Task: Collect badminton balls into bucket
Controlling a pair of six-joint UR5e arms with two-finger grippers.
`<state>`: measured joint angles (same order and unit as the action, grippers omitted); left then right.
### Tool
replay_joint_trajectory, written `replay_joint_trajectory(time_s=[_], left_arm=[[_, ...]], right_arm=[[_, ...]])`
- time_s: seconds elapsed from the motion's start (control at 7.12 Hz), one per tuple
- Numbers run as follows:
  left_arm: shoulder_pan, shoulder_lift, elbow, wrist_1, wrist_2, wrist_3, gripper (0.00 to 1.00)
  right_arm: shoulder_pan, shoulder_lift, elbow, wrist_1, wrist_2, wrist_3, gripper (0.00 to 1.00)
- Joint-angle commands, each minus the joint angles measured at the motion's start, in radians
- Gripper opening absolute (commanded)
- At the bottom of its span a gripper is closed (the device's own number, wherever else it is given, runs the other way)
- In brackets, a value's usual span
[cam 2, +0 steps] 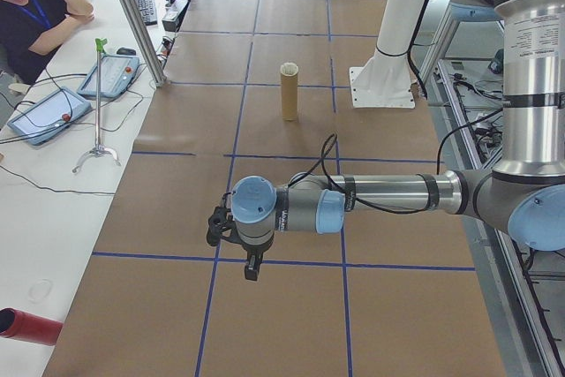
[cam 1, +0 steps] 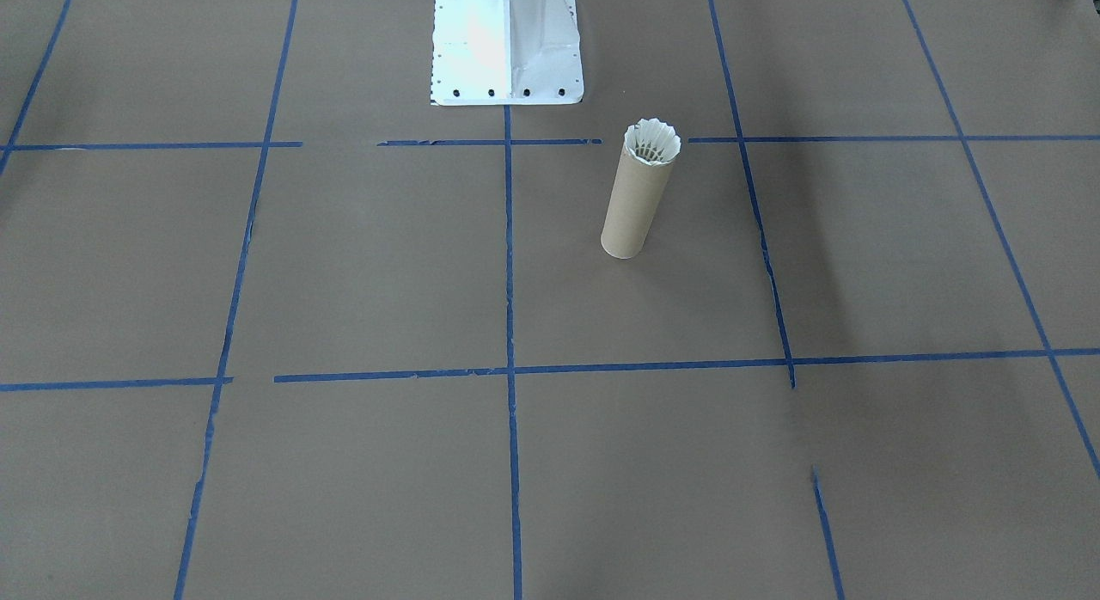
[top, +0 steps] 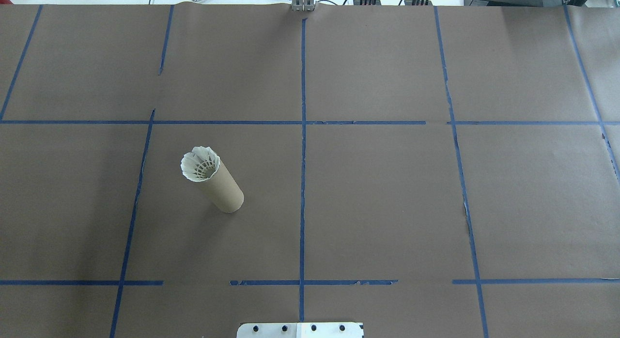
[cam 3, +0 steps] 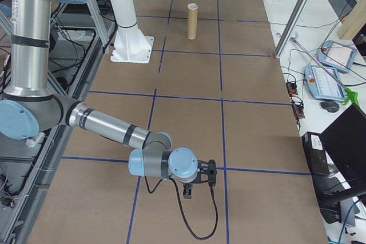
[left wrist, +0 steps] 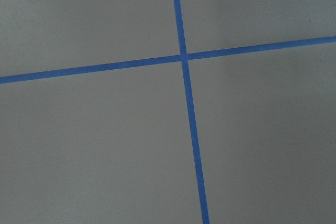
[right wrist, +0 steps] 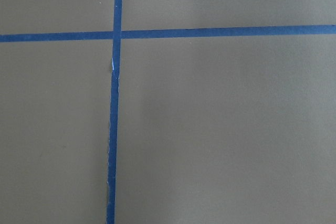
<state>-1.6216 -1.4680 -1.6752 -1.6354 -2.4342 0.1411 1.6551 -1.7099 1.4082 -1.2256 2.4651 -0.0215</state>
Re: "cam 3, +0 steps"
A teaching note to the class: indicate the blue grey teach pendant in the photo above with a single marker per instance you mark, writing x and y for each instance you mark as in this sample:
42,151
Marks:
323,82
338,55

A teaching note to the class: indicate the black orange connector block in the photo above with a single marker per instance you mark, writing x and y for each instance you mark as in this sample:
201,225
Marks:
298,111
292,88

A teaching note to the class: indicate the aluminium extrusion post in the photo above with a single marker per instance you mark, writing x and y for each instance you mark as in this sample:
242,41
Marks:
297,12

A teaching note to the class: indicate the black computer mouse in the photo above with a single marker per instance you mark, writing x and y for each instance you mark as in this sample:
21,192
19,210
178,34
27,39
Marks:
329,106

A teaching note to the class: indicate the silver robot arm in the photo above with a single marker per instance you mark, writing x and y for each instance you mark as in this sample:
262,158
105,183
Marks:
105,125

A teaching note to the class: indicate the black computer monitor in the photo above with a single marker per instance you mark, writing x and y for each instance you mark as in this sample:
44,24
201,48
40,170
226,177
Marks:
349,141

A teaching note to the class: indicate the white post with base plate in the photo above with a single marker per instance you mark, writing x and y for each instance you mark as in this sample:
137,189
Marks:
125,21

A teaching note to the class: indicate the brown cardboard tube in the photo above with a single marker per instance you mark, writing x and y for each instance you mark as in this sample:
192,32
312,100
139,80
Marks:
191,24

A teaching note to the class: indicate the black box computer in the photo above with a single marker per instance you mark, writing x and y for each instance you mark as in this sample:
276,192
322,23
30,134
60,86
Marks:
314,155

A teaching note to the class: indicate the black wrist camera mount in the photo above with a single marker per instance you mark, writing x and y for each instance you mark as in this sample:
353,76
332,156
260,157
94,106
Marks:
210,170

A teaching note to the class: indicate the black monitor stand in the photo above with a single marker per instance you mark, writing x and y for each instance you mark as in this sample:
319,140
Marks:
337,195

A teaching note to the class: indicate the light wooden beam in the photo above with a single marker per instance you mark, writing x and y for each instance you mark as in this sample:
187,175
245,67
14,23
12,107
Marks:
353,21

